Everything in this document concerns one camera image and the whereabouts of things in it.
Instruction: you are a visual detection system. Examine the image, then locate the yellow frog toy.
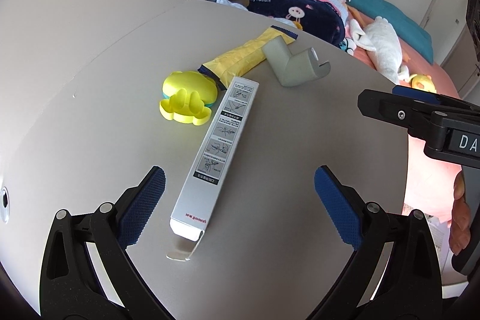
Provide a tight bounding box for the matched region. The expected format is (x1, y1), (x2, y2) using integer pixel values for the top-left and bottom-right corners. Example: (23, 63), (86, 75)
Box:
(159, 71), (218, 126)

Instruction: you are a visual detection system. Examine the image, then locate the teal bed pillow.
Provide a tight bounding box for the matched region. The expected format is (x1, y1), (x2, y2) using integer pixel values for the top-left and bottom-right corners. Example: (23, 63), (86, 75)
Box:
(349, 0), (434, 65)

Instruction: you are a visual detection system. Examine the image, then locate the yellow chick plush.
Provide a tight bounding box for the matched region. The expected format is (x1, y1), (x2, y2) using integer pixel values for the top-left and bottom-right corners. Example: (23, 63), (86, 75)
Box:
(408, 74), (437, 93)

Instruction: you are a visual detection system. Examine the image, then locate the silver long cardboard box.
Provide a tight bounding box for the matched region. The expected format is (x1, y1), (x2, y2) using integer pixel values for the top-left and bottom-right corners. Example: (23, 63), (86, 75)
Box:
(167, 77), (259, 262)

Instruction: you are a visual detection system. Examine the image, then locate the white goose plush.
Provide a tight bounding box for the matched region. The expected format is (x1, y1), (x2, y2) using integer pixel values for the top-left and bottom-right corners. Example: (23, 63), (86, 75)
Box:
(349, 16), (404, 85)

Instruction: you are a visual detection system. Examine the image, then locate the light blue baby cloth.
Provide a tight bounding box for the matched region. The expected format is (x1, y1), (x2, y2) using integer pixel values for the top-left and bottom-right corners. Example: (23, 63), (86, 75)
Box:
(216, 0), (248, 10)

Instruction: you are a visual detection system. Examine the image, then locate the right hand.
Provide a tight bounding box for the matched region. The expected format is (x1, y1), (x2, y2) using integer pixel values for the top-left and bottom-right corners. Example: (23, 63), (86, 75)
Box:
(448, 171), (470, 255)

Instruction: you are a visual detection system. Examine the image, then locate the silver desk grommet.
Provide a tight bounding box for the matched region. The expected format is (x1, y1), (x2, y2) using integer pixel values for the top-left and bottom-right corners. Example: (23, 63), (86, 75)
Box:
(0, 177), (10, 224)

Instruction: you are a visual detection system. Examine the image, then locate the grey corner guard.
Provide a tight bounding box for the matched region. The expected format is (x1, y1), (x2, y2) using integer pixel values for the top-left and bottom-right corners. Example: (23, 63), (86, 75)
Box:
(262, 37), (331, 88)

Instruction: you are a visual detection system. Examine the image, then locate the navy bunny blanket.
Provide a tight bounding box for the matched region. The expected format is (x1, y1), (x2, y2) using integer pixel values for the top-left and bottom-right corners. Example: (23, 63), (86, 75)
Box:
(247, 0), (345, 46)

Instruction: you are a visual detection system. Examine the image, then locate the pink bed sheet mattress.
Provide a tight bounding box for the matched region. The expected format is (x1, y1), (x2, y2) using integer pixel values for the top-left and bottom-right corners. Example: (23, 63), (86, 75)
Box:
(348, 4), (466, 227)

